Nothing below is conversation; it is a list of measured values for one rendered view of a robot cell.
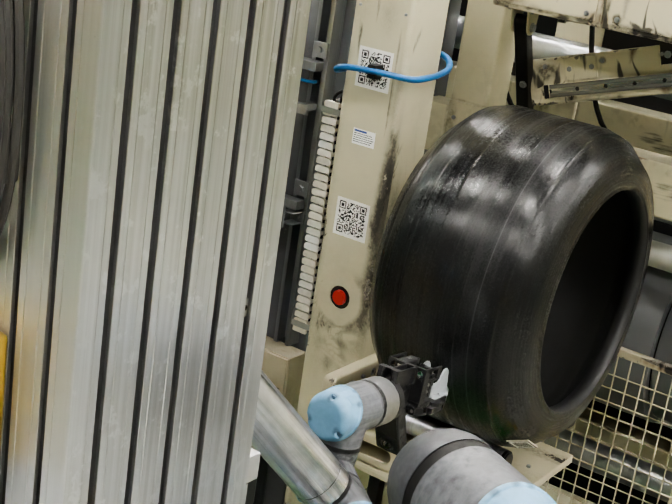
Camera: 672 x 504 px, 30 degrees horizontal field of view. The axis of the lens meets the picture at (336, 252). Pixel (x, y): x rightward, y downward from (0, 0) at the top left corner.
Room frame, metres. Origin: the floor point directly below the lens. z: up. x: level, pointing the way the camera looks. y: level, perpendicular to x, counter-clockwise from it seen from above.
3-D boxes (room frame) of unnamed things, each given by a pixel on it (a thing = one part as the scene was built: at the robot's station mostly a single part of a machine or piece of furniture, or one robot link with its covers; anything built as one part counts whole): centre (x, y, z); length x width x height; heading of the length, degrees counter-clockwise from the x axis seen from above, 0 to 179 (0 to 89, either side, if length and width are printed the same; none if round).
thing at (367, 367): (2.32, -0.13, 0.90); 0.40 x 0.03 x 0.10; 147
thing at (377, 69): (2.35, -0.06, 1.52); 0.19 x 0.19 x 0.06; 57
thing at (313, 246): (2.37, 0.03, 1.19); 0.05 x 0.04 x 0.48; 147
